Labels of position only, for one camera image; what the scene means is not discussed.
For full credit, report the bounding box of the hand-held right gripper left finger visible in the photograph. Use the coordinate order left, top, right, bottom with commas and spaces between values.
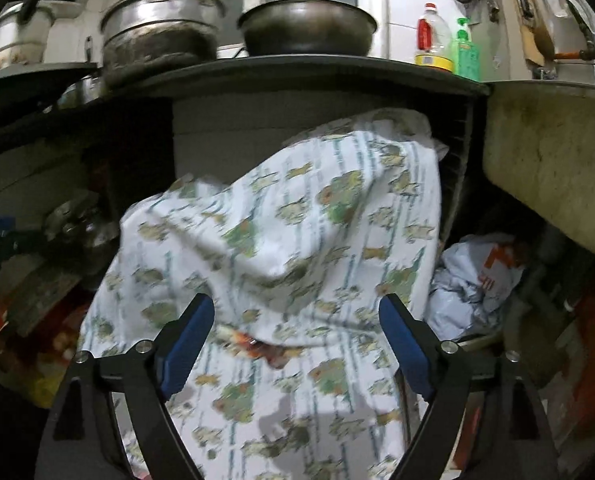
34, 292, 216, 480

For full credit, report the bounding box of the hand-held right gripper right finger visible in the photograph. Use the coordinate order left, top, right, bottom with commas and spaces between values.
377, 292, 562, 480

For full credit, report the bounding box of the red snack wrapper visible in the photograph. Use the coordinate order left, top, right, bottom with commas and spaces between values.
220, 326, 304, 369

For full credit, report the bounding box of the white orange plastic bag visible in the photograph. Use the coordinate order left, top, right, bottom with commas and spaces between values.
424, 232, 527, 342

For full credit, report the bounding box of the white green printed cloth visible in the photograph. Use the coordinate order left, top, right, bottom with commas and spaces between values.
77, 107, 451, 480

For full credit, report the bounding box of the small metal pot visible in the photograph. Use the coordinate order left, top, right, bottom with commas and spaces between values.
0, 0, 85, 74

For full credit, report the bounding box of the stone sink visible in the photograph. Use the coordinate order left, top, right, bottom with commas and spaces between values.
481, 80, 595, 257

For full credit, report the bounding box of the large metal steamer pot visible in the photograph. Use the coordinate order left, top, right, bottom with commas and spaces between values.
99, 0, 227, 84

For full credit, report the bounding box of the green detergent bottle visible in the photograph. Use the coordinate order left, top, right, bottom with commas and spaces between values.
452, 17, 481, 81

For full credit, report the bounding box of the oil bottle with red label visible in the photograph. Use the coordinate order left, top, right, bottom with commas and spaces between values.
414, 2, 456, 74

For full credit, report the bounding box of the dark metal bowl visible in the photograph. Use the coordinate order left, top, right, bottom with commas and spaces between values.
236, 0, 379, 57

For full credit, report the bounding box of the metal faucet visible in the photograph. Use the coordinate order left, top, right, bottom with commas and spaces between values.
552, 42, 595, 87

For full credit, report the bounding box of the hanging wooden board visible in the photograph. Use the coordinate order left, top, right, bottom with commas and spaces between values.
513, 0, 554, 67

